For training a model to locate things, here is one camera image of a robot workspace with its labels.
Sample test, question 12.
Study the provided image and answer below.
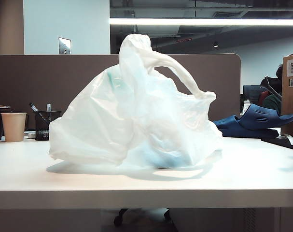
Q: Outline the white translucent plastic bag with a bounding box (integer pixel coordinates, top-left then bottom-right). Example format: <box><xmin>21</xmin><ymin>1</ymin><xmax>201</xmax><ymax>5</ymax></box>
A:
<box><xmin>48</xmin><ymin>33</ymin><xmax>224</xmax><ymax>176</ymax></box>

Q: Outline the dark blue rubber slipper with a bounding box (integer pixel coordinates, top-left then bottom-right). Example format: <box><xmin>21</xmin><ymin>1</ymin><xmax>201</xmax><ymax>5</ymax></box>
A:
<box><xmin>239</xmin><ymin>103</ymin><xmax>293</xmax><ymax>131</ymax></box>
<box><xmin>212</xmin><ymin>115</ymin><xmax>281</xmax><ymax>139</ymax></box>

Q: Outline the black mesh pen holder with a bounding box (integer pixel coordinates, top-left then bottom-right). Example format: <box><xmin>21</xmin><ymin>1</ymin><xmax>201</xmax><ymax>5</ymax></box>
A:
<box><xmin>34</xmin><ymin>110</ymin><xmax>63</xmax><ymax>141</ymax></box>

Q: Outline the long white ceiling light strip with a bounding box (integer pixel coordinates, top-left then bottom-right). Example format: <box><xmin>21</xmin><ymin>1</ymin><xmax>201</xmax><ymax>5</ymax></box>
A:
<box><xmin>109</xmin><ymin>18</ymin><xmax>293</xmax><ymax>26</ymax></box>

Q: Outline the brown desk partition panel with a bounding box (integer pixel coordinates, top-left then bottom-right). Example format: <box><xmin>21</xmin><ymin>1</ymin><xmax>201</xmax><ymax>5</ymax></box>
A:
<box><xmin>0</xmin><ymin>53</ymin><xmax>242</xmax><ymax>137</ymax></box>

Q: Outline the grey black angled bar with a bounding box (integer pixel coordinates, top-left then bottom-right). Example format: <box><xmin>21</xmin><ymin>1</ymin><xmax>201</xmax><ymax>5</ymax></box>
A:
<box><xmin>260</xmin><ymin>75</ymin><xmax>283</xmax><ymax>100</ymax></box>

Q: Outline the person in green shirt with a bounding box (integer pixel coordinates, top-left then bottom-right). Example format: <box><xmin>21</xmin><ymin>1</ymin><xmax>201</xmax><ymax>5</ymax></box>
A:
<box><xmin>258</xmin><ymin>63</ymin><xmax>285</xmax><ymax>115</ymax></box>

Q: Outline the beige paper cup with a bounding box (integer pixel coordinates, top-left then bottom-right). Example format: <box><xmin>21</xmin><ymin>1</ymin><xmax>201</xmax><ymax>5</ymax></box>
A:
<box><xmin>0</xmin><ymin>111</ymin><xmax>28</xmax><ymax>143</ymax></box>

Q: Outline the black flat mat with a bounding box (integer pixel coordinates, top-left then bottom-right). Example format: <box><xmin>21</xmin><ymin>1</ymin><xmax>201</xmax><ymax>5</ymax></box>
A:
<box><xmin>261</xmin><ymin>135</ymin><xmax>293</xmax><ymax>152</ymax></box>

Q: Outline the brown cardboard box with labels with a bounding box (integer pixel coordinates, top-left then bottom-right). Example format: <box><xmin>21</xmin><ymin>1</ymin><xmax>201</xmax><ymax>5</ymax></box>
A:
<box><xmin>281</xmin><ymin>54</ymin><xmax>293</xmax><ymax>137</ymax></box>

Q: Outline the metal wall switch plate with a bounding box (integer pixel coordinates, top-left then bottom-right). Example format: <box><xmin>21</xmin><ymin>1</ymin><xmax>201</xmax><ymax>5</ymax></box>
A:
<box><xmin>58</xmin><ymin>37</ymin><xmax>72</xmax><ymax>55</ymax></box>

